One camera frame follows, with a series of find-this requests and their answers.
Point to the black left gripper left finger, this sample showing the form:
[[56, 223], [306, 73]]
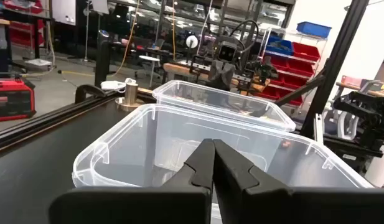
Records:
[[166, 205]]

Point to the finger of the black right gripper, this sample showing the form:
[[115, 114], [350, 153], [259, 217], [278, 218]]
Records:
[[215, 76], [228, 76]]

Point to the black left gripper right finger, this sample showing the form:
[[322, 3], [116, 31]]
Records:
[[272, 208]]

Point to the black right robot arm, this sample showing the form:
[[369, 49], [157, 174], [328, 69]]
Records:
[[263, 70]]

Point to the wooden workbench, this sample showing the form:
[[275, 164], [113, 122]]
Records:
[[176, 68]]

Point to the white round lamp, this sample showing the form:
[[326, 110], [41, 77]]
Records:
[[191, 41]]

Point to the clear plastic storage container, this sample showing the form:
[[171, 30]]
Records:
[[185, 93], [132, 149]]

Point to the white round stool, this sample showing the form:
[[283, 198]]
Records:
[[149, 58]]

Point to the red storage bin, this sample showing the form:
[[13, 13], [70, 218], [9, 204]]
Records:
[[305, 51], [278, 63], [300, 68]]

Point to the blue storage bin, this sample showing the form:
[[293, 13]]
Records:
[[279, 46], [314, 29]]

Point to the black table clamp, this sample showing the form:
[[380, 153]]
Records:
[[86, 90]]

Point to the white whiteboard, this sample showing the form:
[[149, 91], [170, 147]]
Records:
[[64, 11]]

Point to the red tool cabinet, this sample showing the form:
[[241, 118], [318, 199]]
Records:
[[23, 34]]

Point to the red and black toolbox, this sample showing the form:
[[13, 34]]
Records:
[[11, 99]]

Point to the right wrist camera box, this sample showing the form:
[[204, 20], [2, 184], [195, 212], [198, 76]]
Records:
[[226, 53]]

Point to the silver frame bracket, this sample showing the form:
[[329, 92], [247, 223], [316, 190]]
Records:
[[318, 127]]

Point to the black pedestal stand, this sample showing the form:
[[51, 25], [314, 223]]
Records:
[[102, 59]]

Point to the black aluminium frame post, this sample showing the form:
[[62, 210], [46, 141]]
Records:
[[338, 59]]

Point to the black table edge rail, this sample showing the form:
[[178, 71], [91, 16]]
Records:
[[39, 121]]

